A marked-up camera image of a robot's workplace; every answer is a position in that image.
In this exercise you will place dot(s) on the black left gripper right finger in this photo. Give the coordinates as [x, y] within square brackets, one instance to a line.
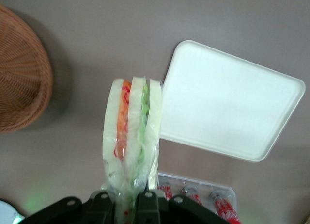
[151, 209]

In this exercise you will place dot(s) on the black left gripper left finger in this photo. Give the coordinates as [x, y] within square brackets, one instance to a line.
[100, 209]

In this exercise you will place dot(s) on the triangle sandwich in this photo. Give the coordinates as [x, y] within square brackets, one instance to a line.
[132, 127]

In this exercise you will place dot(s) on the beige rectangular tray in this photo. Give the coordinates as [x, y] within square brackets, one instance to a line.
[230, 100]

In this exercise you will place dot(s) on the round brown wicker basket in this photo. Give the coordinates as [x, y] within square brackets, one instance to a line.
[21, 71]

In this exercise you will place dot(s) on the clear acrylic bottle rack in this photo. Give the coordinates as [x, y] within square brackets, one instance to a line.
[218, 185]

